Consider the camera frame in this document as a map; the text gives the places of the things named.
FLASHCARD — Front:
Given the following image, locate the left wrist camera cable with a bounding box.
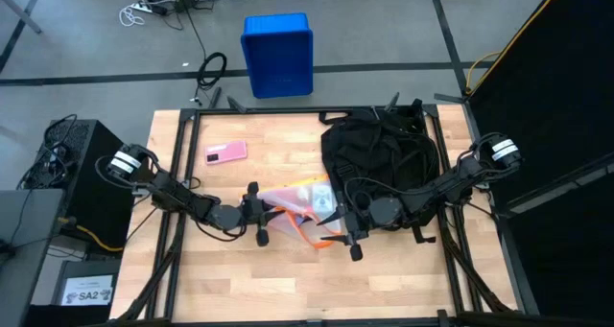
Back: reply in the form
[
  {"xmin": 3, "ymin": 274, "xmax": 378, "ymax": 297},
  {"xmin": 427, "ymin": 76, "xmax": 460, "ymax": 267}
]
[{"xmin": 193, "ymin": 218, "xmax": 248, "ymax": 244}]

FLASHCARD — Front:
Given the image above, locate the black coiled cable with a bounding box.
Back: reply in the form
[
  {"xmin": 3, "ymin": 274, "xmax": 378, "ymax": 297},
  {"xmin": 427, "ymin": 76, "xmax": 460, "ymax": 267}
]
[{"xmin": 193, "ymin": 51, "xmax": 229, "ymax": 104}]

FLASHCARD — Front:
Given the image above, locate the grey desk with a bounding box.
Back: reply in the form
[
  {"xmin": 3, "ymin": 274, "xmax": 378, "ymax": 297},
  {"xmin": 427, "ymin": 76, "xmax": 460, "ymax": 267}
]
[{"xmin": 0, "ymin": 188, "xmax": 66, "ymax": 327}]

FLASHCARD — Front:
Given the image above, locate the white cable with power strip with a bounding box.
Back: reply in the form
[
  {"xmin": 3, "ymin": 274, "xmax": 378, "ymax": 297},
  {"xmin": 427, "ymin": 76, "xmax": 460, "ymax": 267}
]
[{"xmin": 118, "ymin": 0, "xmax": 160, "ymax": 28}]

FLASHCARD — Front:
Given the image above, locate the black computer tower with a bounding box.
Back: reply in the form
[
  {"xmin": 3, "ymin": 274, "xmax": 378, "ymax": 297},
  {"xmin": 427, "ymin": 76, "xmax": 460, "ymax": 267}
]
[{"xmin": 35, "ymin": 119, "xmax": 143, "ymax": 251}]

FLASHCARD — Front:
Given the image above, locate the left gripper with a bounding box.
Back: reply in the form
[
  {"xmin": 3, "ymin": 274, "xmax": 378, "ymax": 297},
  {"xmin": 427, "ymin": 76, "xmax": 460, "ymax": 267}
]
[{"xmin": 241, "ymin": 181, "xmax": 285, "ymax": 248}]

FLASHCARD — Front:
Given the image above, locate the blue plastic bin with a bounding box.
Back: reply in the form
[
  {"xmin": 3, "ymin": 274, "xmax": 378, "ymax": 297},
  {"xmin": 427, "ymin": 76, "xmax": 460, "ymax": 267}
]
[{"xmin": 240, "ymin": 12, "xmax": 315, "ymax": 100}]

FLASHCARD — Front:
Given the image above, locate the grey table leg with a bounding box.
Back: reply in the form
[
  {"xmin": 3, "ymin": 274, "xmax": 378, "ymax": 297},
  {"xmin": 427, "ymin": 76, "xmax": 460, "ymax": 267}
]
[{"xmin": 0, "ymin": 0, "xmax": 44, "ymax": 35}]

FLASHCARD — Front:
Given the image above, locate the white SA2 label sign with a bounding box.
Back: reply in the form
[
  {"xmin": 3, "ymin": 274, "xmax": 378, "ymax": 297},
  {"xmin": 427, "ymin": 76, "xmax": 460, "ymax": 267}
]
[{"xmin": 60, "ymin": 273, "xmax": 115, "ymax": 307}]

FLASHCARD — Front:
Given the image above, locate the black partition with yellow edge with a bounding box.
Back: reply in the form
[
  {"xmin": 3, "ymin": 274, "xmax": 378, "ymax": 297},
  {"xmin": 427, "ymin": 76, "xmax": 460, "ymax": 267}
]
[{"xmin": 467, "ymin": 0, "xmax": 614, "ymax": 327}]

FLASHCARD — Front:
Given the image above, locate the mesh pouch with orange zipper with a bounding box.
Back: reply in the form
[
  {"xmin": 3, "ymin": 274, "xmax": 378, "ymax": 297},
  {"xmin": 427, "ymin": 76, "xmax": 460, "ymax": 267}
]
[{"xmin": 261, "ymin": 174, "xmax": 347, "ymax": 250}]

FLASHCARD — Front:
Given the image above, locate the yellow floor cable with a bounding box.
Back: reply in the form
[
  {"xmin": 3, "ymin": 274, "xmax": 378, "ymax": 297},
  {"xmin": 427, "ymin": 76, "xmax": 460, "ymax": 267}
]
[{"xmin": 463, "ymin": 50, "xmax": 503, "ymax": 97}]

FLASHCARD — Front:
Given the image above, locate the black storage box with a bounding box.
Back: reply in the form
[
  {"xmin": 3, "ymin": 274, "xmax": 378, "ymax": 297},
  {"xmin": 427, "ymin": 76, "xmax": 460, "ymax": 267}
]
[{"xmin": 26, "ymin": 258, "xmax": 122, "ymax": 327}]

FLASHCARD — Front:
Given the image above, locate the black backpack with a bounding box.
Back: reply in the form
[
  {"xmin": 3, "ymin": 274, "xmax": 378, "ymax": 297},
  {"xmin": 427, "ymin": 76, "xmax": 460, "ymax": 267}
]
[{"xmin": 318, "ymin": 98, "xmax": 440, "ymax": 245}]

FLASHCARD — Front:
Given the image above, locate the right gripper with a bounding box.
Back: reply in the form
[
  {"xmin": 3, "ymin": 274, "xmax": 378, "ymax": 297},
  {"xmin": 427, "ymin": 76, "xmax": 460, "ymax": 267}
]
[{"xmin": 316, "ymin": 201, "xmax": 370, "ymax": 263}]

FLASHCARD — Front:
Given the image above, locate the black metal table frame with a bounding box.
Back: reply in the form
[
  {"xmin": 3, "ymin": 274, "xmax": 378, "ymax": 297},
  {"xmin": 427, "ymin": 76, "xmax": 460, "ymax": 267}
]
[{"xmin": 109, "ymin": 104, "xmax": 541, "ymax": 327}]

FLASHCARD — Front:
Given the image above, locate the pink smartphone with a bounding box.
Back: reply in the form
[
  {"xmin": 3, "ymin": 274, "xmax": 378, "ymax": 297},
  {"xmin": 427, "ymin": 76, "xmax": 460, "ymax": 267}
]
[{"xmin": 204, "ymin": 139, "xmax": 249, "ymax": 167}]

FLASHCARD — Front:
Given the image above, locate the yellow cable at tower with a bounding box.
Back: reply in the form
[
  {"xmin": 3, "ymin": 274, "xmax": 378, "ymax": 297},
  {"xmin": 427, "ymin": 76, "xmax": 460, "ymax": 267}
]
[{"xmin": 57, "ymin": 215, "xmax": 125, "ymax": 254}]

